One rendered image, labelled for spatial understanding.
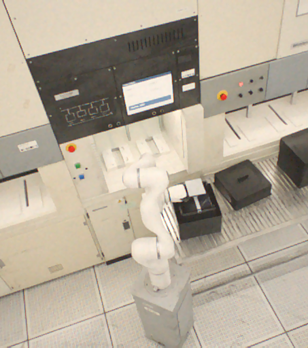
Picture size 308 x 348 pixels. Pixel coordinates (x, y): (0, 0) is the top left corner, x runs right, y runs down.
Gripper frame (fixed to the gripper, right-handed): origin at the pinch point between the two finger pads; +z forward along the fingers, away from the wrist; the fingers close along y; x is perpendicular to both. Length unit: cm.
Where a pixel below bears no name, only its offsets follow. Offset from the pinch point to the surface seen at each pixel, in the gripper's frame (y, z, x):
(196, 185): -0.5, 2.3, 2.6
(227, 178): -20.4, 28.3, -19.6
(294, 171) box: -15, 73, -20
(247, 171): -23, 43, -20
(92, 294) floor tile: -2, -86, -106
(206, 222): 13.8, 4.1, -16.3
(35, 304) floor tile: -4, -132, -106
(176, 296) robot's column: 50, -23, -30
